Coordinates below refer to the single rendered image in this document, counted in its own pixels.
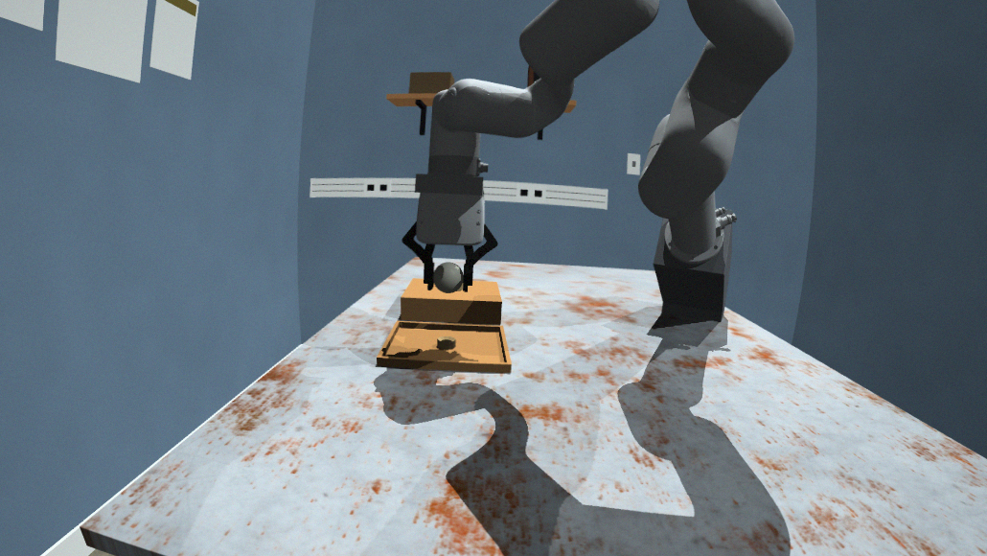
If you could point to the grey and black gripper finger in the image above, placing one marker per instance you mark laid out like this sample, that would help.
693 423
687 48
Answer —
423 254
475 256

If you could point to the orange shallow tray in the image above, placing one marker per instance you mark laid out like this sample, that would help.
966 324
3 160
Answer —
440 346

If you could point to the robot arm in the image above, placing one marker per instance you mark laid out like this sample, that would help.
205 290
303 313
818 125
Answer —
754 38

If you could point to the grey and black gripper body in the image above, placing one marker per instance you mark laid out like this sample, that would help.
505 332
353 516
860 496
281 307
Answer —
450 219

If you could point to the grey ball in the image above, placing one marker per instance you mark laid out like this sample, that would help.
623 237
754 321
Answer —
448 277

